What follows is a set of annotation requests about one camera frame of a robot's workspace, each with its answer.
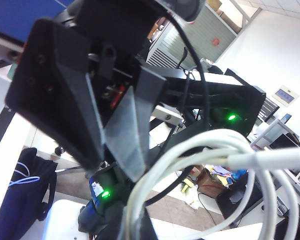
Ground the gray louvered cabinet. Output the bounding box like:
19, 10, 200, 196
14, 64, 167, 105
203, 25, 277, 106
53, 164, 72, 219
146, 2, 238, 71

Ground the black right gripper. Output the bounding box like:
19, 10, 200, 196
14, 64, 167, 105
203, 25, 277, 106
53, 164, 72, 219
67, 0, 171, 121

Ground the wall control panel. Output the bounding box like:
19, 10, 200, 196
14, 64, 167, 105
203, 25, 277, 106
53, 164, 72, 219
272, 84, 300, 107

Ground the open cardboard box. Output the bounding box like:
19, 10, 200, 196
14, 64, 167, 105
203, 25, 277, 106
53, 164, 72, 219
196, 164, 231, 198

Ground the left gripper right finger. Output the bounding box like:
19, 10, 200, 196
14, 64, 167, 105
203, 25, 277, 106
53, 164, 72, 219
137, 207, 158, 240

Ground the blue partition board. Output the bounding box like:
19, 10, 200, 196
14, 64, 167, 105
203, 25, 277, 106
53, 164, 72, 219
0, 0, 75, 43

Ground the black equipment case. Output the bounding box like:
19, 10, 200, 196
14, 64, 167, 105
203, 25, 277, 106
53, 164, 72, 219
216, 172, 265, 221

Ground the black camera cable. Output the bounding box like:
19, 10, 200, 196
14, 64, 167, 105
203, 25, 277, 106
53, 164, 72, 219
164, 11, 212, 131

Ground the office chair base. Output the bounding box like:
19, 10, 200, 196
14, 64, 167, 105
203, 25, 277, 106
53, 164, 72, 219
53, 144, 91, 176

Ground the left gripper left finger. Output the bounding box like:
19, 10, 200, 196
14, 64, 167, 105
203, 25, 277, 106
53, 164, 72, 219
97, 203, 128, 240

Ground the navy backpack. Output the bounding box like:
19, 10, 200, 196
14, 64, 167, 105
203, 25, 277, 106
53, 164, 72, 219
0, 147, 58, 240

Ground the white charging cable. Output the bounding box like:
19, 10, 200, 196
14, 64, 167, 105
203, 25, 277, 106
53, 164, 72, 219
117, 128, 300, 240

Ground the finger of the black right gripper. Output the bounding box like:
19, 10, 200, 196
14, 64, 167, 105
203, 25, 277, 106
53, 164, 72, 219
4, 18, 106, 171
103, 66, 167, 182

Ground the white rounded seat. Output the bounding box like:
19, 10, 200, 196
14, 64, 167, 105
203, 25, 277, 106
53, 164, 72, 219
41, 199, 91, 240

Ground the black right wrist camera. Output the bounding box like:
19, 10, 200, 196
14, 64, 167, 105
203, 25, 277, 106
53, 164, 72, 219
162, 0, 206, 24

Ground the aluminium rail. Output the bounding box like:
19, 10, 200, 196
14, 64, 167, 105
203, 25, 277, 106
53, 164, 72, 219
0, 31, 25, 65

